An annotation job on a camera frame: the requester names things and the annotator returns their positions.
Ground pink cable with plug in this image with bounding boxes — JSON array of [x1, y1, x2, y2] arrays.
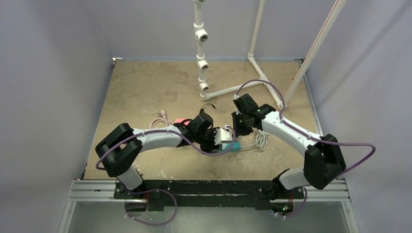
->
[[150, 110, 174, 130]]

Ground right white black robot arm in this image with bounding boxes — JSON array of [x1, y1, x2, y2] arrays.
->
[[232, 94, 346, 198]]

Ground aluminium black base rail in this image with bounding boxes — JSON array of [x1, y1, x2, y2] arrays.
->
[[68, 180, 350, 212]]

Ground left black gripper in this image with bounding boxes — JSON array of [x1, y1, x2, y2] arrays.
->
[[195, 127, 222, 154]]

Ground pink square plug adapter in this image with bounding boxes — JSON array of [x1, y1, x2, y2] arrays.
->
[[174, 118, 192, 126]]

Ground black power adapter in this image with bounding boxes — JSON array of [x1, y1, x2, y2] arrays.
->
[[199, 103, 216, 113]]

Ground purple cable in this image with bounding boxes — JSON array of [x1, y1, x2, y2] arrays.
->
[[234, 79, 377, 219], [95, 125, 236, 226]]

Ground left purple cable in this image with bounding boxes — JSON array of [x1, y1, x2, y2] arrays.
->
[[95, 125, 236, 226]]

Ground white coiled power cable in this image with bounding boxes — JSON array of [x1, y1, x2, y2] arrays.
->
[[240, 128, 271, 151]]

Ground teal power strip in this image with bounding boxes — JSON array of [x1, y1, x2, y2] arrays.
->
[[218, 141, 241, 153]]

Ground white PVC pipe frame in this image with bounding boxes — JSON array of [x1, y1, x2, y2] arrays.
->
[[193, 0, 345, 107]]

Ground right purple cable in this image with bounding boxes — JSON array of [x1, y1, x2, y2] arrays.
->
[[234, 79, 377, 219]]

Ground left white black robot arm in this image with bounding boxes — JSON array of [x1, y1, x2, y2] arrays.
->
[[95, 112, 233, 199]]

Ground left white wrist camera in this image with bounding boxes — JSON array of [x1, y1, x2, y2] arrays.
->
[[214, 128, 232, 145]]

